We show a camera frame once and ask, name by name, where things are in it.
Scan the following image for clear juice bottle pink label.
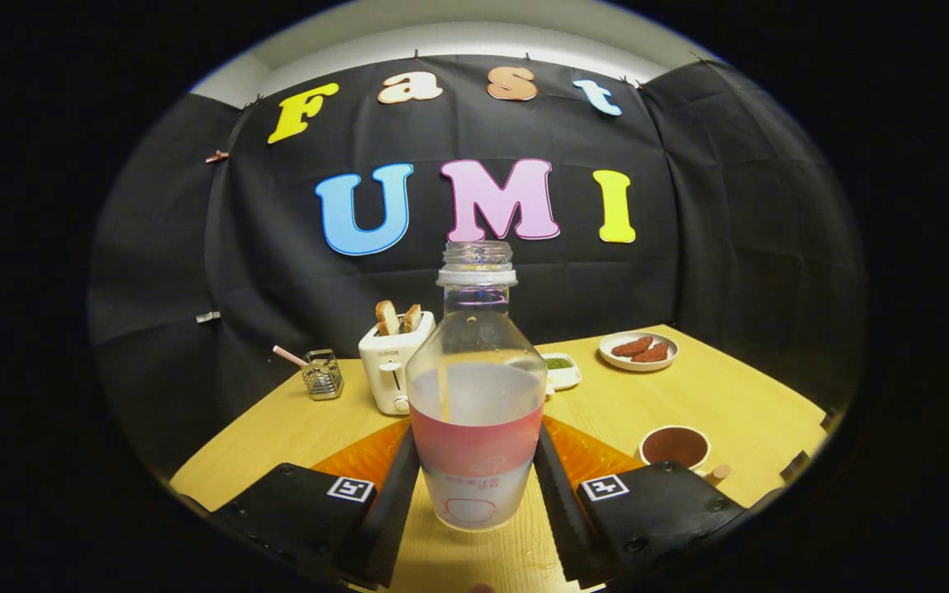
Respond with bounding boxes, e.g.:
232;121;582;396
405;240;548;532

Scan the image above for white divided seed dish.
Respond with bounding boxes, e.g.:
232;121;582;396
540;353;582;392

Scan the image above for black backdrop cloth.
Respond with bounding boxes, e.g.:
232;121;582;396
87;54;867;479

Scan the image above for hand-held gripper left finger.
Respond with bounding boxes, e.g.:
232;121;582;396
209;420;423;590

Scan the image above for white toaster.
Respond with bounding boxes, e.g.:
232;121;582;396
358;311;437;416

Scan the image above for wire mesh holder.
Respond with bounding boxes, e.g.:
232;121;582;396
302;348;344;401

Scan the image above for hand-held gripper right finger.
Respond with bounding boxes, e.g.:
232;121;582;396
534;414;747;590

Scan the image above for white round plate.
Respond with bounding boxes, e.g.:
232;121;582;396
598;331;680;372

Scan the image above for beige cup wooden handle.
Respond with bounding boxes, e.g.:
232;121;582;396
637;425;732;485

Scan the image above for wooden table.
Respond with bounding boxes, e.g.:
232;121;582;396
170;324;830;593

